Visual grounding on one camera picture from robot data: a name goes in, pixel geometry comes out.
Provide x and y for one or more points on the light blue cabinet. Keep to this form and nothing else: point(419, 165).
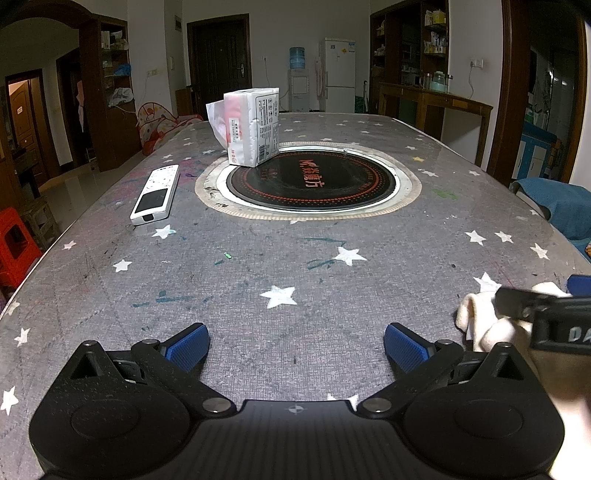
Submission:
point(535, 154)

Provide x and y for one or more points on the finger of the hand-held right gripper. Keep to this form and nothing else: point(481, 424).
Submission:
point(517, 301)
point(581, 285)

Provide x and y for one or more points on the glass kettle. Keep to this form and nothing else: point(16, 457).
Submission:
point(437, 81)

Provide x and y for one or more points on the white tissue pack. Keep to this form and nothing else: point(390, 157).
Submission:
point(247, 124)

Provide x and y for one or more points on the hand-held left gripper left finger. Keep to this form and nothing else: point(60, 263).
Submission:
point(191, 347)

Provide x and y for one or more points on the cream shirt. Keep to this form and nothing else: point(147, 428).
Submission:
point(480, 323)

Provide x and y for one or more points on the white water dispenser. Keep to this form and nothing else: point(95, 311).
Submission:
point(298, 92)

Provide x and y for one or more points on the blue sofa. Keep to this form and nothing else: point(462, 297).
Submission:
point(561, 203)

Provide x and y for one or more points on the cartoon printed blanket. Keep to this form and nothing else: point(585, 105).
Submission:
point(159, 124)

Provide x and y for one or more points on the white refrigerator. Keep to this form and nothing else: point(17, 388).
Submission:
point(340, 76)

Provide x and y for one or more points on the red plastic stool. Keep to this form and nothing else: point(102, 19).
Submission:
point(18, 244)

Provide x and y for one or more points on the dark entrance door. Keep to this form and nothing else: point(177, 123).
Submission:
point(219, 60)

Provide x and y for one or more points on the round black induction cooktop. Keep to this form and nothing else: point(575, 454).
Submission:
point(309, 182)

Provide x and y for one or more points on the blue water bottle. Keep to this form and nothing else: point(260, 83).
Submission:
point(298, 57)

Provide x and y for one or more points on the dark wooden bookcase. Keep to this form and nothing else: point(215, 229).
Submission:
point(94, 115)

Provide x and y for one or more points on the grey star tablecloth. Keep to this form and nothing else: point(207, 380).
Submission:
point(277, 258)

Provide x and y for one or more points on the wooden side table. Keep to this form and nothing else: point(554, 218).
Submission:
point(443, 99)

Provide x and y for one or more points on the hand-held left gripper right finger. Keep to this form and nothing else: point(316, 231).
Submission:
point(402, 347)

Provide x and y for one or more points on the small brown stool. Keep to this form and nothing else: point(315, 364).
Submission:
point(44, 221)

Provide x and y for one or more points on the brown interior door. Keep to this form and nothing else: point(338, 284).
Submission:
point(25, 129)

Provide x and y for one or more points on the wooden shelf cabinet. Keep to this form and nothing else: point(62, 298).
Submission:
point(392, 50)

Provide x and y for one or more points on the white remote control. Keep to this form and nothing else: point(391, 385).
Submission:
point(154, 196)

